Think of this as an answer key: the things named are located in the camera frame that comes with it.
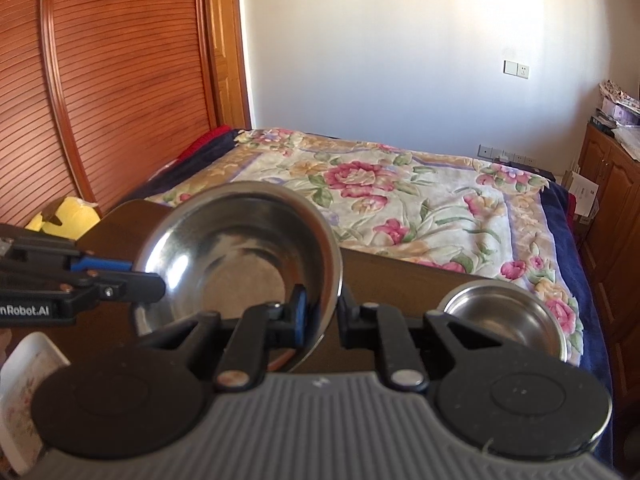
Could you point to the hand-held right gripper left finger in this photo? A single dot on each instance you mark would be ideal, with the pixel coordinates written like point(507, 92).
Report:
point(300, 312)

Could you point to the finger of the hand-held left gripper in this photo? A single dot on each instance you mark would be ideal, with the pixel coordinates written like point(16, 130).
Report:
point(107, 264)
point(135, 285)

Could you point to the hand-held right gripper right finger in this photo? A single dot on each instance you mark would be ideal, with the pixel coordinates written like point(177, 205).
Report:
point(350, 325)

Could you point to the white floral plate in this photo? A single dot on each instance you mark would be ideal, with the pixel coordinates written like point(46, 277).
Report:
point(25, 375)

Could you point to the large steel bowl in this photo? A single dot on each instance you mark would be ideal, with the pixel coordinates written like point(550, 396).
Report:
point(225, 240)

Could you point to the small steel bowl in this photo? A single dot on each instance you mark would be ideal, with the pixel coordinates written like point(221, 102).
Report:
point(500, 315)

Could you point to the yellow plush toy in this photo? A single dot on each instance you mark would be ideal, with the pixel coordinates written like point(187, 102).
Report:
point(75, 215)

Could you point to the floral blanket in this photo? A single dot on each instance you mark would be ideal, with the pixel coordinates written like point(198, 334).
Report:
point(400, 200)

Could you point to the dark blue blanket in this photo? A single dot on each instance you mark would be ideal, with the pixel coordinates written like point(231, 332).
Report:
point(200, 165)

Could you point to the red cloth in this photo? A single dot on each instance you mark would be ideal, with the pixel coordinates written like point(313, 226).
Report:
point(205, 142)

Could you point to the wooden louvered wardrobe door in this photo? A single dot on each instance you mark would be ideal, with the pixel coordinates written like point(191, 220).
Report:
point(135, 85)
point(20, 110)

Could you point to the wooden wardrobe side panel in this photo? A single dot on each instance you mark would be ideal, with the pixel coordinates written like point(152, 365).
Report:
point(227, 45)

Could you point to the white paper envelope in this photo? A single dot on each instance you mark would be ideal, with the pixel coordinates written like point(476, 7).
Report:
point(585, 192)

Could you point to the wooden cabinet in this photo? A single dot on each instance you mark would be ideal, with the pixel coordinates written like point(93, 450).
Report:
point(617, 240)

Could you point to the pile of boxes and papers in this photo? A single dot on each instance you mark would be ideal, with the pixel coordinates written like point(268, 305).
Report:
point(622, 115)

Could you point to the low wall socket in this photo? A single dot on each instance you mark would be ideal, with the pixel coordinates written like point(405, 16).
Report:
point(485, 150)
point(520, 157)

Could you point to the white wall switch plate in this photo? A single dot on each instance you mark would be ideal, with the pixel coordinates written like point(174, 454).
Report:
point(516, 69)

